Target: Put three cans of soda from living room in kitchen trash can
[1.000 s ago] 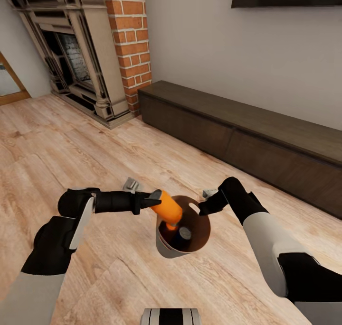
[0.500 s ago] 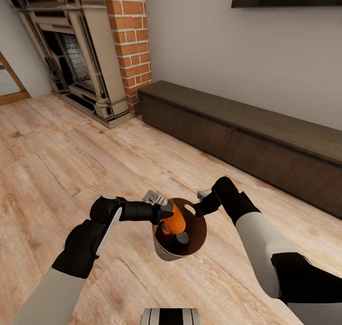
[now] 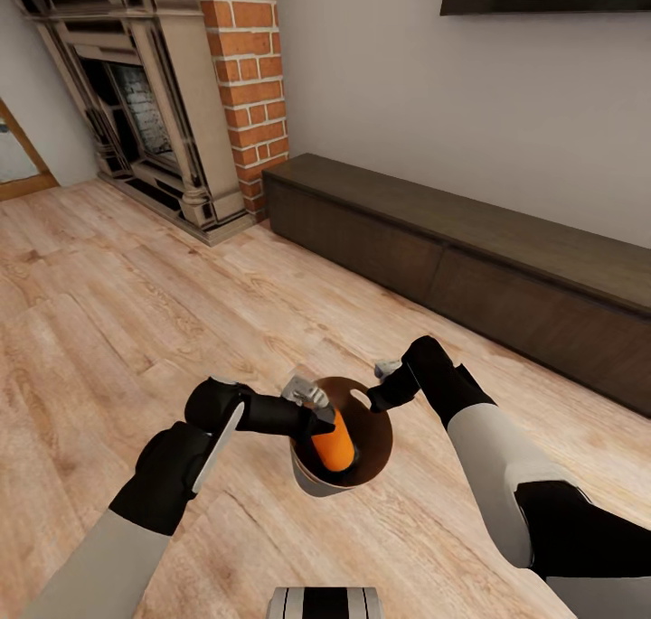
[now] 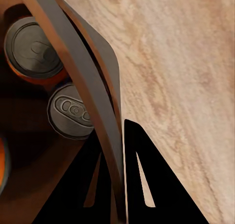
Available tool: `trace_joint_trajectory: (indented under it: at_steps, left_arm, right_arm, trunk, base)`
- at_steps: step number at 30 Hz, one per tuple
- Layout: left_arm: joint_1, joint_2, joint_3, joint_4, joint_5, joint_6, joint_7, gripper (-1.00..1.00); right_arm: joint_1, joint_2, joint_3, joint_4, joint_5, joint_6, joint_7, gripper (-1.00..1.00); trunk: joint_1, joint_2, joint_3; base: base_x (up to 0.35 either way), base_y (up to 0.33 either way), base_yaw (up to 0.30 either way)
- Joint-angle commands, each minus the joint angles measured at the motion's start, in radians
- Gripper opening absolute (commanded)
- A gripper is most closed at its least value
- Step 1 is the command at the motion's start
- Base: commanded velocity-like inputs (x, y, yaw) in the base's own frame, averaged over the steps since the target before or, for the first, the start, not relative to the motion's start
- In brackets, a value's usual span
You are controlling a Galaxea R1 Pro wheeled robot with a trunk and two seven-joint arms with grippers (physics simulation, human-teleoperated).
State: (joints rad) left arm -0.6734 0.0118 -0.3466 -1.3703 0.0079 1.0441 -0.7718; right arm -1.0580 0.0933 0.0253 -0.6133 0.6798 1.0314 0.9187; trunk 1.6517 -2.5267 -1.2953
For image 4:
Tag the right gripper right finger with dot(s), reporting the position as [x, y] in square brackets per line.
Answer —
[173, 204]

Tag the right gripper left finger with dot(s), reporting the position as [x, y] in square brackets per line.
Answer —
[65, 204]

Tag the trash can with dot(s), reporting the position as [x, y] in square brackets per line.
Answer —
[40, 155]

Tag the can of soda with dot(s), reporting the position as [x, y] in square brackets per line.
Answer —
[5, 160]
[30, 54]
[66, 111]

